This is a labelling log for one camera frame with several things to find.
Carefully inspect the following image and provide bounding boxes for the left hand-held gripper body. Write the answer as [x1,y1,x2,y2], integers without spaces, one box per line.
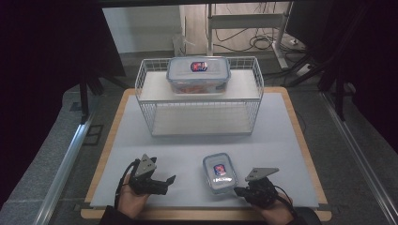
[128,153,169,197]

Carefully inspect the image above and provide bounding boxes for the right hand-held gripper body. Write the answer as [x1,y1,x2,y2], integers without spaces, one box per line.
[243,167,281,209]

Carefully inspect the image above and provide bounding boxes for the small clear plastic food container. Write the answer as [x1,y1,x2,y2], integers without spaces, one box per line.
[202,152,239,195]

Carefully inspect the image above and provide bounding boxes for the white wire shelf rack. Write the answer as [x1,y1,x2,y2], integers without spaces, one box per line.
[134,55,265,138]

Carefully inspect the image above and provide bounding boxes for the large clear plastic food container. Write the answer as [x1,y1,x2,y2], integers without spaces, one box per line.
[165,55,232,95]

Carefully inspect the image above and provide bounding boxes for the person's right hand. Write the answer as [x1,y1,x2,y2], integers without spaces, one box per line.
[250,191,296,225]

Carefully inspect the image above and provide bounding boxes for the person's left hand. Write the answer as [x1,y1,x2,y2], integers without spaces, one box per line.
[116,173,152,219]

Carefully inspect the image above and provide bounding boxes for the pale blue table mat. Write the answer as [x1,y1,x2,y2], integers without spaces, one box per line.
[90,92,320,209]

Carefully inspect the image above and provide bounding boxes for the black square floor plate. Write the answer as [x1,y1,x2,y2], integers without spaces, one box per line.
[83,124,104,146]

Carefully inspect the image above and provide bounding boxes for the black metal stand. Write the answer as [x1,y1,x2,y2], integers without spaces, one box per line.
[78,73,105,124]
[317,60,349,122]

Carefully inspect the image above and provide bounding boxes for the white power strip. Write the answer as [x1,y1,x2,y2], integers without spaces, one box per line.
[295,63,313,78]

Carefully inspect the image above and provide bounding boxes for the dark curtain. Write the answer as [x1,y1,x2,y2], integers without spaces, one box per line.
[0,0,128,207]

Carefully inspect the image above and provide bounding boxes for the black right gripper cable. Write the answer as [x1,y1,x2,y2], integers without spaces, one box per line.
[273,185,299,220]

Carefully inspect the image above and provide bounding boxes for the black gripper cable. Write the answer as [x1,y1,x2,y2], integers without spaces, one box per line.
[114,158,141,211]
[273,185,299,220]

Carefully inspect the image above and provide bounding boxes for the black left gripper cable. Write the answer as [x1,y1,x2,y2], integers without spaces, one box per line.
[114,158,141,211]

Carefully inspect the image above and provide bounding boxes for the aluminium rail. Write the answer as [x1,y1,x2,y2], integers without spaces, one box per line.
[33,113,97,225]
[321,91,398,225]

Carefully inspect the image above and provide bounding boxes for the tangled black floor cables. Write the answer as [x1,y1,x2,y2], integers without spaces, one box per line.
[215,27,309,54]

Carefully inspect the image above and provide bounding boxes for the white metal desk frame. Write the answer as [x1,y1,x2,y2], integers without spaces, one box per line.
[206,1,294,70]

